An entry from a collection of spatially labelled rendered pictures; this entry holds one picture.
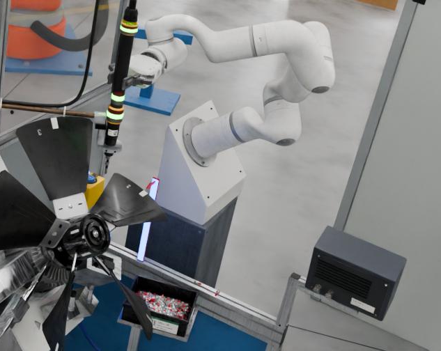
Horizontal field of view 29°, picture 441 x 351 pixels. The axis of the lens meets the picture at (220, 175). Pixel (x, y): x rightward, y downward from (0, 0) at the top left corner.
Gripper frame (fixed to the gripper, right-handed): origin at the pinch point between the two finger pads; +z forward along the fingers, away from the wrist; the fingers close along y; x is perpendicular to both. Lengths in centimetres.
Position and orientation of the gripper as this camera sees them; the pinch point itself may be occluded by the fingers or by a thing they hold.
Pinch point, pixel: (120, 79)
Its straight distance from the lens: 227.6
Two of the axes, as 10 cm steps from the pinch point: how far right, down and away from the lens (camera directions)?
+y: -8.8, -3.7, 2.9
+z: -4.3, 3.7, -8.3
